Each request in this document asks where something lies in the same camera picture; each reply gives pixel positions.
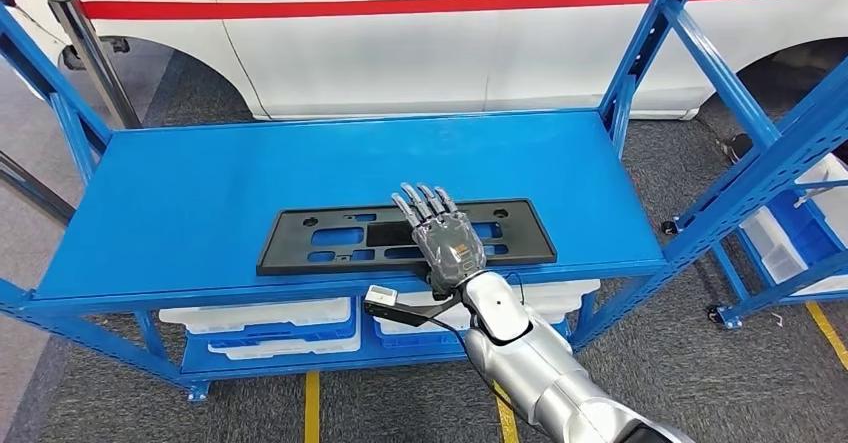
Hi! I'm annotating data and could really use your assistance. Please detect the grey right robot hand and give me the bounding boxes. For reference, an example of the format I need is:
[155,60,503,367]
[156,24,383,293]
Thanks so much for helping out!
[390,182,489,296]

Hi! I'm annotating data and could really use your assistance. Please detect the black plastic plate part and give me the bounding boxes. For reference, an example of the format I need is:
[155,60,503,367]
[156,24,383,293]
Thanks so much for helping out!
[256,198,558,278]

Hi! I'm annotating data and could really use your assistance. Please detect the large blue metal shelf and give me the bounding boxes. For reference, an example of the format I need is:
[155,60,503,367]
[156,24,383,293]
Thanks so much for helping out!
[0,0,848,404]

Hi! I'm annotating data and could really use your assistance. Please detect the white car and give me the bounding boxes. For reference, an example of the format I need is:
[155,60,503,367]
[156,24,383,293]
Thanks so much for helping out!
[0,0,848,123]

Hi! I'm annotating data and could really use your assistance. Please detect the white plastic bin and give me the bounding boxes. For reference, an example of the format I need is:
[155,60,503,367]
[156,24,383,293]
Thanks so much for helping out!
[739,206,811,286]
[793,153,848,250]

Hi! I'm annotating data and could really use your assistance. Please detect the blue wheeled metal rack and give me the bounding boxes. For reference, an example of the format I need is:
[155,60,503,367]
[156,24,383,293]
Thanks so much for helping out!
[661,153,848,331]

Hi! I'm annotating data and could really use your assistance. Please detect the blue plastic bin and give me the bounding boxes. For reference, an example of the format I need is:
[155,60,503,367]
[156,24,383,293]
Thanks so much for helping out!
[767,190,848,267]

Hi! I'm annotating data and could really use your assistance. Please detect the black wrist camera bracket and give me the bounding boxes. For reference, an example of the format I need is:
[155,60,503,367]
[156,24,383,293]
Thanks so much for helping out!
[364,292,466,329]

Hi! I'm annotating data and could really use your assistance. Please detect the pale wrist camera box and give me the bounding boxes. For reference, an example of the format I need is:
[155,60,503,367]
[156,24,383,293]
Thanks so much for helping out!
[363,285,399,309]

